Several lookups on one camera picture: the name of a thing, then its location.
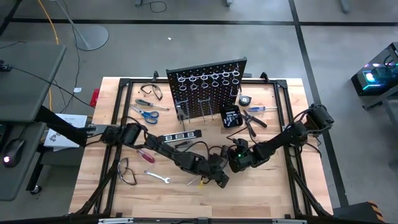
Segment yellow cable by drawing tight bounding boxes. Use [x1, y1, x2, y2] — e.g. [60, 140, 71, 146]
[37, 0, 60, 111]

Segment computer case with lights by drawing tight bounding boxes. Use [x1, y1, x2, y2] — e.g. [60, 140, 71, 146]
[350, 42, 398, 97]

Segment red flat object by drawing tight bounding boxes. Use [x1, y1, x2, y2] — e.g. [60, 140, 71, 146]
[89, 88, 101, 108]

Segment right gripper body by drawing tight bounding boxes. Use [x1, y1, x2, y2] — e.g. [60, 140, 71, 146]
[227, 146, 255, 174]

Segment grey desk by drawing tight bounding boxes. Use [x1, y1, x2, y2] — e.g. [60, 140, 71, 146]
[0, 121, 47, 202]
[0, 43, 67, 123]

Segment blue handle scissors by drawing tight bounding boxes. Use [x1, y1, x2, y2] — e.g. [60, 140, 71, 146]
[128, 103, 160, 126]

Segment grey floor stand base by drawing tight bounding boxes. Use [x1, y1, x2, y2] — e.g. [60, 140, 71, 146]
[55, 0, 109, 52]

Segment black torpedo spirit level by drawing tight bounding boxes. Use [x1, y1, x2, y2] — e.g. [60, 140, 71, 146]
[157, 129, 203, 144]

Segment black box hazard stripes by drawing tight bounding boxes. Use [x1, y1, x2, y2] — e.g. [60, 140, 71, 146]
[332, 200, 386, 224]

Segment white paper sheet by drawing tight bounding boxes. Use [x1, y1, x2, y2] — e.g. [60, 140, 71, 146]
[43, 113, 88, 149]

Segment chrome double-prong peg hook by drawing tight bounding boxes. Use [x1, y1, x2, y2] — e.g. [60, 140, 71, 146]
[175, 98, 191, 132]
[198, 98, 215, 123]

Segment black markers on right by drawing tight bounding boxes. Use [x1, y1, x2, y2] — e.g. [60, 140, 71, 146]
[241, 108, 268, 138]

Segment blue clear handle screwdriver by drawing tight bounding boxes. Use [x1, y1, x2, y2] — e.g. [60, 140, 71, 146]
[248, 106, 279, 112]

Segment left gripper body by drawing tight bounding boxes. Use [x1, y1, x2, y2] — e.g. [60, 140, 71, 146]
[200, 160, 231, 189]

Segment black aluminium table frame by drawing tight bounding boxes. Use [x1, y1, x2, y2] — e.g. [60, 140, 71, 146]
[70, 70, 333, 218]

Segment chrome multi-ring tool holder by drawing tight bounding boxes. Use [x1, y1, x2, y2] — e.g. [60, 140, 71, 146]
[177, 63, 241, 91]

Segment grey black tape measure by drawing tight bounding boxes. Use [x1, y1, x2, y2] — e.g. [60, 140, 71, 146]
[238, 94, 253, 108]

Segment clear safety glasses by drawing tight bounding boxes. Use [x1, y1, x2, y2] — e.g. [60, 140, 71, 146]
[139, 83, 164, 101]
[117, 157, 139, 187]

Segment black computer mouse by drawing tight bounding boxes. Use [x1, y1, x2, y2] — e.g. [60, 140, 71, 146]
[1, 138, 26, 169]

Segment chrome loop peg hook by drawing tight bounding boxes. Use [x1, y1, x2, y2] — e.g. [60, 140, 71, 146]
[229, 85, 242, 100]

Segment black perforated pegboard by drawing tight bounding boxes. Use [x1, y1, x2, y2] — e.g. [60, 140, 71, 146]
[165, 57, 249, 120]

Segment black plastic parts bin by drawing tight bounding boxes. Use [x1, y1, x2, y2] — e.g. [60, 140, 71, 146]
[220, 105, 244, 129]

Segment red handle screwdriver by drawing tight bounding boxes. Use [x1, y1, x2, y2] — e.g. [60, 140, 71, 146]
[136, 148, 156, 164]

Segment grey black handle nut driver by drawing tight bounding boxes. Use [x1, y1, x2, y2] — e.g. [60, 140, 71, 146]
[185, 175, 200, 187]
[174, 140, 194, 149]

